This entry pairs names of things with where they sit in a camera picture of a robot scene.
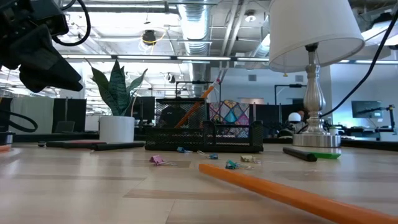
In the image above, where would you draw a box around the black metal stand frame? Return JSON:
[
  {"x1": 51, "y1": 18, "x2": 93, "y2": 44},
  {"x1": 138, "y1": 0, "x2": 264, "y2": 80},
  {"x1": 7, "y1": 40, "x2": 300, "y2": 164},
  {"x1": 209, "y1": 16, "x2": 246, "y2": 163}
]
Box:
[
  {"x1": 175, "y1": 80, "x2": 222, "y2": 103},
  {"x1": 274, "y1": 83, "x2": 307, "y2": 106}
]

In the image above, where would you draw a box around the white round ball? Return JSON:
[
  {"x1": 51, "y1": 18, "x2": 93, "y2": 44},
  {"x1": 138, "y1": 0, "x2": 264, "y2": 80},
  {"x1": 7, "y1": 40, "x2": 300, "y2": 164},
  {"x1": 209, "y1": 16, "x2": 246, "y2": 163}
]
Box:
[{"x1": 287, "y1": 111, "x2": 302, "y2": 123}]

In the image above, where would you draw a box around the black marker pen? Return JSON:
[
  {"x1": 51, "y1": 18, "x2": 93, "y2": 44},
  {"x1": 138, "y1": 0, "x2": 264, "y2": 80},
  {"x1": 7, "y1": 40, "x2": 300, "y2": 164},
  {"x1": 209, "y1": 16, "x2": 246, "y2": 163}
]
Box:
[
  {"x1": 92, "y1": 142, "x2": 146, "y2": 152},
  {"x1": 282, "y1": 147, "x2": 318, "y2": 162}
]

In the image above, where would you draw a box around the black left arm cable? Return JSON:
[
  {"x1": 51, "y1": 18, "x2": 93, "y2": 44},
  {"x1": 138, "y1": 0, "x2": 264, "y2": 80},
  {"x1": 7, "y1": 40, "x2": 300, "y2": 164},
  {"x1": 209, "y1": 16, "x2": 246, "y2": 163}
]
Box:
[{"x1": 51, "y1": 0, "x2": 91, "y2": 47}]

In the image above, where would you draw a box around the black computer monitor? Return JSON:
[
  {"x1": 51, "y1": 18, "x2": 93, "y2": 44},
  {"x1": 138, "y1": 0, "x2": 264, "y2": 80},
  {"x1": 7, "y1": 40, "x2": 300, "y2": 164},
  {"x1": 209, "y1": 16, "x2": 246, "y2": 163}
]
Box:
[{"x1": 133, "y1": 96, "x2": 155, "y2": 121}]

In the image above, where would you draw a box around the small silver metal post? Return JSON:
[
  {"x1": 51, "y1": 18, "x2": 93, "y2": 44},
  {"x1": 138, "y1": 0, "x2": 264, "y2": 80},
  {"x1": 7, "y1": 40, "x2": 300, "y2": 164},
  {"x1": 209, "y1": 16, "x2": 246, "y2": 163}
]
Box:
[{"x1": 0, "y1": 132, "x2": 16, "y2": 146}]

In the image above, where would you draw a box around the small green stapler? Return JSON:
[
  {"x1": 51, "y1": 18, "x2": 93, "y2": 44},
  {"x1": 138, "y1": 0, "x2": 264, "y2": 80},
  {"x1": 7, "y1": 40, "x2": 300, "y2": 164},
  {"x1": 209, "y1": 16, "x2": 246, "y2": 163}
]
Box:
[{"x1": 310, "y1": 151, "x2": 342, "y2": 160}]

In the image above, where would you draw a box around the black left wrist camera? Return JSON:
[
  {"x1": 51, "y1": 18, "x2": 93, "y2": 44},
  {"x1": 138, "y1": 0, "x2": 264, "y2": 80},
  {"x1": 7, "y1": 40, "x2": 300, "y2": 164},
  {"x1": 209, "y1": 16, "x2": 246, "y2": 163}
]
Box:
[{"x1": 29, "y1": 0, "x2": 70, "y2": 37}]

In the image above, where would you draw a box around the snake plant in white pot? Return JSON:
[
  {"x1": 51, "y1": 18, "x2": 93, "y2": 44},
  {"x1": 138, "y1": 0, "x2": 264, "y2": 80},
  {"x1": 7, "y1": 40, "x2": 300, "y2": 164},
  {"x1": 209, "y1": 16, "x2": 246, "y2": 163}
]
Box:
[{"x1": 85, "y1": 58, "x2": 149, "y2": 144}]

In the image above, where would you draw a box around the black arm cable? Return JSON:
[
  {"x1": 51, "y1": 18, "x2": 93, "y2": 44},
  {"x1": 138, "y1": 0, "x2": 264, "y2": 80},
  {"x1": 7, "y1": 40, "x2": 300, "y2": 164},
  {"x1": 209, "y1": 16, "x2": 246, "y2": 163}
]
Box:
[
  {"x1": 320, "y1": 9, "x2": 398, "y2": 118},
  {"x1": 51, "y1": 0, "x2": 91, "y2": 47}
]

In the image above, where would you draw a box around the thick black cable loop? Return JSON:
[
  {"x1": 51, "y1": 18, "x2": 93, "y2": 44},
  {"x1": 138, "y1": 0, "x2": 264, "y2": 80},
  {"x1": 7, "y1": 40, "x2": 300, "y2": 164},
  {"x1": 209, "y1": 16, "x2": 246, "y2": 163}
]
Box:
[{"x1": 0, "y1": 110, "x2": 39, "y2": 133}]

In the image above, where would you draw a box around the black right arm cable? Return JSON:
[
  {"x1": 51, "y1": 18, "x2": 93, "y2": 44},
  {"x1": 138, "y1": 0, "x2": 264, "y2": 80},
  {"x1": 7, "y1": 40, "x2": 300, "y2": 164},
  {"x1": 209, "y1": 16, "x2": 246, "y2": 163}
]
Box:
[{"x1": 320, "y1": 9, "x2": 398, "y2": 118}]

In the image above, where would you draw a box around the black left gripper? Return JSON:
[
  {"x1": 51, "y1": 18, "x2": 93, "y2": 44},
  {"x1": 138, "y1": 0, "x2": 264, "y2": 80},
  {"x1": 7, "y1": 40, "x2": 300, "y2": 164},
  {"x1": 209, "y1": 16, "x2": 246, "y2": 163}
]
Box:
[{"x1": 0, "y1": 0, "x2": 84, "y2": 93}]

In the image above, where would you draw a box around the teal binder clip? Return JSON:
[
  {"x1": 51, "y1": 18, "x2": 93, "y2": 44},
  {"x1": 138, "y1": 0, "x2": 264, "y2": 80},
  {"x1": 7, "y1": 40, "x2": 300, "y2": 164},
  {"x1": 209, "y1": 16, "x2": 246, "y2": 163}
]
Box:
[{"x1": 225, "y1": 160, "x2": 254, "y2": 171}]

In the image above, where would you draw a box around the black mesh desk organizer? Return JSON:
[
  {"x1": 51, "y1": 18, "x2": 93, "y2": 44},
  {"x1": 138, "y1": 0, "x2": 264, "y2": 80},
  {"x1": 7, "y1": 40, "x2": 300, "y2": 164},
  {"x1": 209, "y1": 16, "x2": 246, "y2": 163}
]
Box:
[{"x1": 145, "y1": 98, "x2": 265, "y2": 153}]

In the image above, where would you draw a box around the beige binder clip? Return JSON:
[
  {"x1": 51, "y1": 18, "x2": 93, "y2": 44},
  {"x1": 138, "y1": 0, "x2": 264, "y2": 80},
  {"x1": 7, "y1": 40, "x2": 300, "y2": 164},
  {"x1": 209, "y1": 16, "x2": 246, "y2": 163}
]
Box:
[{"x1": 240, "y1": 154, "x2": 262, "y2": 165}]

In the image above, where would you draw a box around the ceiling device with yellow cable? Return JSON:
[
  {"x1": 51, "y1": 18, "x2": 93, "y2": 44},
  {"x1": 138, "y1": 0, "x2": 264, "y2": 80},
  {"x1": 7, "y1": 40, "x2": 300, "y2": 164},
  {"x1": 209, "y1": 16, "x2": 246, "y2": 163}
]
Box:
[{"x1": 141, "y1": 29, "x2": 168, "y2": 47}]

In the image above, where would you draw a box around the long ceiling light bar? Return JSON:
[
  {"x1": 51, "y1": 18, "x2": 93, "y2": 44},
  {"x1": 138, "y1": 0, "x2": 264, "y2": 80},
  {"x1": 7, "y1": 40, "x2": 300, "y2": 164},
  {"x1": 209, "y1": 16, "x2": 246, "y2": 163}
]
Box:
[{"x1": 62, "y1": 54, "x2": 270, "y2": 63}]

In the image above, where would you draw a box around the silver ceiling air duct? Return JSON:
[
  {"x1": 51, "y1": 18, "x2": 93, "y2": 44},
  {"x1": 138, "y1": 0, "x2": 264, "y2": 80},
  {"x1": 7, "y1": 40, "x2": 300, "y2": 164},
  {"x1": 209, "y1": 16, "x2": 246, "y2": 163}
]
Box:
[{"x1": 177, "y1": 0, "x2": 213, "y2": 82}]

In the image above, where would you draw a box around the black aluminium table frame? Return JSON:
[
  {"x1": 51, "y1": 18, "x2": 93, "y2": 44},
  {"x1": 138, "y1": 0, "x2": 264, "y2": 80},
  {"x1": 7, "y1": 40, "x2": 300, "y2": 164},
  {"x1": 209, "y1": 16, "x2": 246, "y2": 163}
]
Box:
[{"x1": 12, "y1": 133, "x2": 398, "y2": 152}]

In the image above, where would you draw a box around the dark chair back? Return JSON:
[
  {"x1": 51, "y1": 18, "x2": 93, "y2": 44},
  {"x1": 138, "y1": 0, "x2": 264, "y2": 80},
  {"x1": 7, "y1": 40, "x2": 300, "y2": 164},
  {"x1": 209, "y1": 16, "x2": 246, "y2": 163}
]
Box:
[{"x1": 57, "y1": 120, "x2": 75, "y2": 134}]

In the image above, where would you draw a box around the colourful patterned panel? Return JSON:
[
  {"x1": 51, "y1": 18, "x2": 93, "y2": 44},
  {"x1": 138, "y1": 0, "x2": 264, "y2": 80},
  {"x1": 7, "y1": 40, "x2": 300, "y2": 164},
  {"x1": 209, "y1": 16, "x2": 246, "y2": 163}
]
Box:
[{"x1": 208, "y1": 99, "x2": 251, "y2": 138}]

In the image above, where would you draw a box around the pink binder clip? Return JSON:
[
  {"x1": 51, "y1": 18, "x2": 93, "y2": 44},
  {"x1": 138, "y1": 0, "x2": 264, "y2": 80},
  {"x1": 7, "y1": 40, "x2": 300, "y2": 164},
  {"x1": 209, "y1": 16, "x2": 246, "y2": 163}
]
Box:
[{"x1": 149, "y1": 154, "x2": 177, "y2": 167}]

